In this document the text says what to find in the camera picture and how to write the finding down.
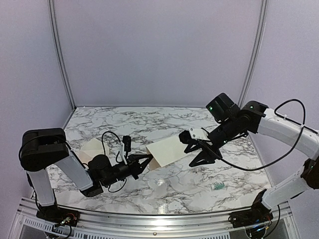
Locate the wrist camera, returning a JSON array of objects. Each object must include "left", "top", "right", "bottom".
[
  {"left": 119, "top": 135, "right": 132, "bottom": 163},
  {"left": 189, "top": 128, "right": 210, "bottom": 141}
]

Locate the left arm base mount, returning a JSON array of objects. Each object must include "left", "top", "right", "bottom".
[{"left": 35, "top": 197, "right": 80, "bottom": 227}]

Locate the small green white sticker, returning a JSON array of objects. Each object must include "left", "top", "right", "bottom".
[{"left": 210, "top": 182, "right": 225, "bottom": 190}]

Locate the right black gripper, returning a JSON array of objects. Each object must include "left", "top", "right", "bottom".
[{"left": 185, "top": 117, "right": 240, "bottom": 167}]

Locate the right aluminium corner post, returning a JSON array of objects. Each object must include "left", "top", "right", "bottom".
[{"left": 238, "top": 0, "right": 269, "bottom": 107}]

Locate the cream paper letter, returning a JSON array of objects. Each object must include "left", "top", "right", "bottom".
[{"left": 146, "top": 135, "right": 187, "bottom": 170}]

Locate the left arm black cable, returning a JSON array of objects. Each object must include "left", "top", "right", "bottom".
[{"left": 101, "top": 131, "right": 129, "bottom": 193}]

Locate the aluminium corner post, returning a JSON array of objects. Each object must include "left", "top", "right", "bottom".
[
  {"left": 238, "top": 0, "right": 269, "bottom": 107},
  {"left": 47, "top": 0, "right": 77, "bottom": 111}
]

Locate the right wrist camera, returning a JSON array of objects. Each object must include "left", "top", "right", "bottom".
[{"left": 189, "top": 128, "right": 210, "bottom": 141}]

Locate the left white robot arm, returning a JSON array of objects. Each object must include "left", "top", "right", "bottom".
[{"left": 18, "top": 128, "right": 153, "bottom": 222}]

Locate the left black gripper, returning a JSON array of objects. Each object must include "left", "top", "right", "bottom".
[{"left": 102, "top": 154, "right": 153, "bottom": 187}]

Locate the left aluminium corner post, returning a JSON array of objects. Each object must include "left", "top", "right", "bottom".
[{"left": 47, "top": 0, "right": 77, "bottom": 111}]

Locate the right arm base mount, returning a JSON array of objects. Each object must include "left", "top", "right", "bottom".
[{"left": 228, "top": 189, "right": 274, "bottom": 228}]

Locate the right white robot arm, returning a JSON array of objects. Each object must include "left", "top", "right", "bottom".
[{"left": 178, "top": 93, "right": 319, "bottom": 223}]

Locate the aluminium front rail frame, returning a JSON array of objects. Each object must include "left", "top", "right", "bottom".
[{"left": 8, "top": 198, "right": 300, "bottom": 239}]

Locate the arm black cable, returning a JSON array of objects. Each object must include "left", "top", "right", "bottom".
[
  {"left": 101, "top": 131, "right": 129, "bottom": 193},
  {"left": 211, "top": 99, "right": 319, "bottom": 171}
]

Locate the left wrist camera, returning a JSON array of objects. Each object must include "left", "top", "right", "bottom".
[{"left": 119, "top": 135, "right": 132, "bottom": 163}]

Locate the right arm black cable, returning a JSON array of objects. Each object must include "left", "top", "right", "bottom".
[{"left": 211, "top": 99, "right": 319, "bottom": 171}]

